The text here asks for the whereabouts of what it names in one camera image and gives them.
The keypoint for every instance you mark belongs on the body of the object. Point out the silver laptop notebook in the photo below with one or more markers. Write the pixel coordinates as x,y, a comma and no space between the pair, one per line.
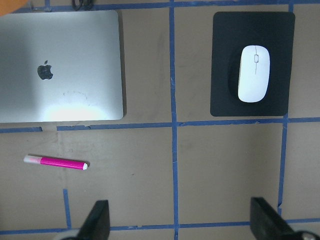
60,66

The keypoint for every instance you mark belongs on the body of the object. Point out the white computer mouse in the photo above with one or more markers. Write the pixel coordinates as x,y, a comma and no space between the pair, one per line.
254,73

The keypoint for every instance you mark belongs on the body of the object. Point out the orange desk lamp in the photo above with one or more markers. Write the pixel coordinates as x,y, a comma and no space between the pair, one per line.
10,6

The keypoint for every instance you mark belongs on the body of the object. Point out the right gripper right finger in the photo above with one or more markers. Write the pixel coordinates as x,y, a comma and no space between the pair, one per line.
266,223

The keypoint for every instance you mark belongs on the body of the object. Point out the pink marker pen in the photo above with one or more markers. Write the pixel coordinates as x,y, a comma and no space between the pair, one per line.
56,162

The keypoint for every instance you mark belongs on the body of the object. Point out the black mousepad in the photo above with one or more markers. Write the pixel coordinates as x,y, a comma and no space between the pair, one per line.
232,32

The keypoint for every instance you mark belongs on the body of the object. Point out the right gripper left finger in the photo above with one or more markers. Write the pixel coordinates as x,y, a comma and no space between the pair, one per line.
97,224

